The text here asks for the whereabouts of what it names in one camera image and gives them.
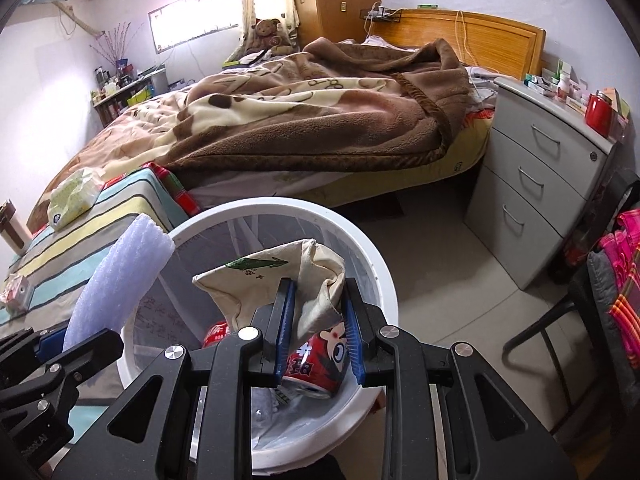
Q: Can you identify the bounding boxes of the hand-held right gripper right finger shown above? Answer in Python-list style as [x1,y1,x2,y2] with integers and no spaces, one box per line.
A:
[341,276,578,480]

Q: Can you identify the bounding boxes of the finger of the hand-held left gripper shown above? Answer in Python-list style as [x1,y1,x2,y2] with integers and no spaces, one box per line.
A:
[0,329,125,413]
[0,327,71,378]

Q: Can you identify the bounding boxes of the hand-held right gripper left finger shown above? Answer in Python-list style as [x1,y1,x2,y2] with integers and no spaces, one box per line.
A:
[52,277,296,480]

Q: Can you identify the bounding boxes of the crushed red drink can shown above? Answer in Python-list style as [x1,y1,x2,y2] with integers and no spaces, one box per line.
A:
[280,320,351,400]

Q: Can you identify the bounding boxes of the clear bottle with red label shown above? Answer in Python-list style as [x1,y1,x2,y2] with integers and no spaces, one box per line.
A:
[202,321,236,350]

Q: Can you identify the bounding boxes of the beige paper bag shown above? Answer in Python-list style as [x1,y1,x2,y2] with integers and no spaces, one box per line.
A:
[192,238,347,356]

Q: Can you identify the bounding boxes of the pale purple foam net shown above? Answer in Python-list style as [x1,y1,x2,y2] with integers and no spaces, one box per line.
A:
[62,213,176,351]

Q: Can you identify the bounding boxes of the white round trash bin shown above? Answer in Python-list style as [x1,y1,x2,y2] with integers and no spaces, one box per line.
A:
[116,199,398,476]

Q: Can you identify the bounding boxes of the small red white carton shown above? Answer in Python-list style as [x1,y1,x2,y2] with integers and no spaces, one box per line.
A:
[0,275,33,311]

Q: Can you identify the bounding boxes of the striped bed sheet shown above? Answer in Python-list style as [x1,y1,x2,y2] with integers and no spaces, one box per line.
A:
[0,167,201,411]

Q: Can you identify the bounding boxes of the brown beige tumbler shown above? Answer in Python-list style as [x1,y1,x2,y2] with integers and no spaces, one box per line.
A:
[0,200,31,256]

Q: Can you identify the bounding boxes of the yellow green tissue pack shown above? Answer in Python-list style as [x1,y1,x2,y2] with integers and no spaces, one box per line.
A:
[47,167,103,231]

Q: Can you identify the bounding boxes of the red plaid cloth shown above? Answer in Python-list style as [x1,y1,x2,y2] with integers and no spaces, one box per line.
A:
[142,162,202,217]

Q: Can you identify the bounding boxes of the brown beige fleece blanket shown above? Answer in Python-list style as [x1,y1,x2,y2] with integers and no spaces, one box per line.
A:
[27,37,473,201]

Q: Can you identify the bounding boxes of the black metal chair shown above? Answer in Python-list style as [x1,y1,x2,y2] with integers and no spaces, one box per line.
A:
[502,170,640,461]

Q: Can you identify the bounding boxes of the grey drawer nightstand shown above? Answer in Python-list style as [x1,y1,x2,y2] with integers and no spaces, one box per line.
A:
[464,77,621,291]

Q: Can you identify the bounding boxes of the cluttered shelf unit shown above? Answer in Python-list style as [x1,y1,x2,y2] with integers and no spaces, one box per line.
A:
[91,72,171,128]

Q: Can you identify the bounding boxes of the pink striped clothes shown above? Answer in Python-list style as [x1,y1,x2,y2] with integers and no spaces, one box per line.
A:
[587,210,640,361]

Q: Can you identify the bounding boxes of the brown teddy bear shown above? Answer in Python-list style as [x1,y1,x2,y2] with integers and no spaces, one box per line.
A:
[245,17,296,56]

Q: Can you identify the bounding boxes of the dried branch decoration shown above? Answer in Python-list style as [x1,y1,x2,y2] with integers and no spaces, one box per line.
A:
[90,22,143,68]

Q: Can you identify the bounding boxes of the group of medicine boxes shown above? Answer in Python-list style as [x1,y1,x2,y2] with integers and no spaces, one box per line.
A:
[524,60,630,126]

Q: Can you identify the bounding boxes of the window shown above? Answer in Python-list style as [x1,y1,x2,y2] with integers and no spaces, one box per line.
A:
[147,0,241,51]

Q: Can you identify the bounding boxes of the red jar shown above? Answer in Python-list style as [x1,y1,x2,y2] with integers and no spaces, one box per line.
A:
[585,92,615,137]

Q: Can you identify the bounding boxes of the wooden headboard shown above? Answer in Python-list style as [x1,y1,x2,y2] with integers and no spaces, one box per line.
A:
[370,7,547,81]

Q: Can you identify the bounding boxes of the white cable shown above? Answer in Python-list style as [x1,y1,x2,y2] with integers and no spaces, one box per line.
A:
[454,9,477,67]

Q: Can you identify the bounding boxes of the small wall shelf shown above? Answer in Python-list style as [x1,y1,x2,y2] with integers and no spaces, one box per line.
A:
[360,4,403,25]

